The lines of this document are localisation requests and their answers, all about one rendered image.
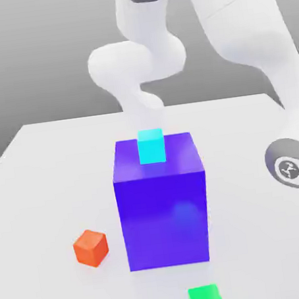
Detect small orange cube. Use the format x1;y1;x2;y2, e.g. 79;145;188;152
70;227;112;271

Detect large blue box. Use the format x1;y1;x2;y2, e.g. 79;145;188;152
107;130;217;273

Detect small cyan cube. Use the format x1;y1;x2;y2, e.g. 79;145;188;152
135;127;168;166

